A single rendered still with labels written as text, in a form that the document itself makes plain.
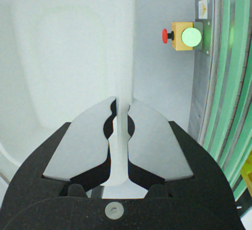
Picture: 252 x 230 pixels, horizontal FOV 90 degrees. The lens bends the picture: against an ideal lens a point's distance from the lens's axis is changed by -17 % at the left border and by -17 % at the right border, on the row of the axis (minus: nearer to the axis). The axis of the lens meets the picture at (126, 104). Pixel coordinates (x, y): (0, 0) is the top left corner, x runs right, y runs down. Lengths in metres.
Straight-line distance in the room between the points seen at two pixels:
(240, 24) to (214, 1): 0.09
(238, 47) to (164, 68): 0.25
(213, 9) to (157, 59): 0.22
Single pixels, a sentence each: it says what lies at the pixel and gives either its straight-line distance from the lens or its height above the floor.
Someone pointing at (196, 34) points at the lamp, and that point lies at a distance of 0.38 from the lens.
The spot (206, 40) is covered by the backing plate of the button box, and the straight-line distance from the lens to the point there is 0.40.
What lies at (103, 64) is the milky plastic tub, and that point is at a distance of 0.17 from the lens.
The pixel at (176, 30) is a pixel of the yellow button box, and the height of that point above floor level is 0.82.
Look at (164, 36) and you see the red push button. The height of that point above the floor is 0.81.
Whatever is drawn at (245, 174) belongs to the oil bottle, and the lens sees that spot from 0.52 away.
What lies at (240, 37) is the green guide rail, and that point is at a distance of 0.30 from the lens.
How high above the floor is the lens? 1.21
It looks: 59 degrees down
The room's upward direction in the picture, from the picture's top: 168 degrees counter-clockwise
